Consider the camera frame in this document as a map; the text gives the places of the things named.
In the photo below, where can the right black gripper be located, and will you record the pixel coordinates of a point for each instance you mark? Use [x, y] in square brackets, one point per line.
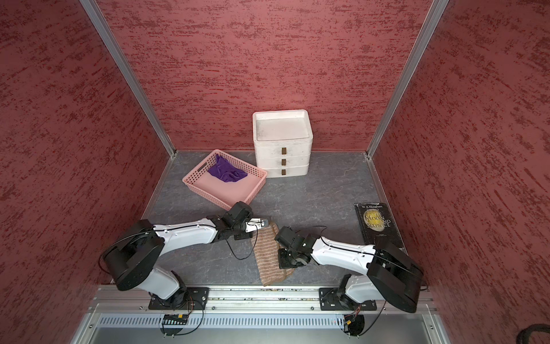
[283, 264]

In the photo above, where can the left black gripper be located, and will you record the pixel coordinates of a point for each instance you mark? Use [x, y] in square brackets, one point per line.
[243, 236]

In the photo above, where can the striped beige dishcloth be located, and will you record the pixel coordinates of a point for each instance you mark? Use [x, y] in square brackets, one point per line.
[267, 259]

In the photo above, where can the purple dishcloth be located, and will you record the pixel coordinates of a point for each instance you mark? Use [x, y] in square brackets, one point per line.
[225, 171]

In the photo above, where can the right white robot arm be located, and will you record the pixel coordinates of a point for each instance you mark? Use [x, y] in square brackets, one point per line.
[381, 271]

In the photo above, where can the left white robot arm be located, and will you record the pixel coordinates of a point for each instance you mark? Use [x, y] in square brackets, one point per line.
[132, 260]

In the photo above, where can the pink plastic basket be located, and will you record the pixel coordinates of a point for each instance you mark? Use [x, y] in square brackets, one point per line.
[225, 195]

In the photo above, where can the black moon book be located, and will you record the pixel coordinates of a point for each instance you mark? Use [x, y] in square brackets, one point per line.
[376, 222]

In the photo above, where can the white three-drawer organizer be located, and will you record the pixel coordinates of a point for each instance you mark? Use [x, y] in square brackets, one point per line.
[283, 142]

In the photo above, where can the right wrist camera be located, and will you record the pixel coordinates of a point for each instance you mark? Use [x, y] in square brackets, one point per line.
[286, 237]

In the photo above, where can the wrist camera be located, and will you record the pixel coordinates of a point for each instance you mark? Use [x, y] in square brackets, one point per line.
[286, 237]
[256, 224]

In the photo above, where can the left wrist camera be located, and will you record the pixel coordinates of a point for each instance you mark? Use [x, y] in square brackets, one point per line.
[256, 224]

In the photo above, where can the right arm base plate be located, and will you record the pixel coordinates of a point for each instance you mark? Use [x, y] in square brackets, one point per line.
[331, 299]

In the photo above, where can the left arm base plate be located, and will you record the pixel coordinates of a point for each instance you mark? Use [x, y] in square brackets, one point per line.
[188, 299]

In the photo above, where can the left aluminium corner post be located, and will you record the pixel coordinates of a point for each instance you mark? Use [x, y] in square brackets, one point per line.
[100, 24]

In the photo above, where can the aluminium corner post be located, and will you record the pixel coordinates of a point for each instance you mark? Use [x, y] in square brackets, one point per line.
[100, 24]
[431, 21]

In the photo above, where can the right aluminium corner post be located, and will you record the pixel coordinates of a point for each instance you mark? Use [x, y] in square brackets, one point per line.
[431, 21]

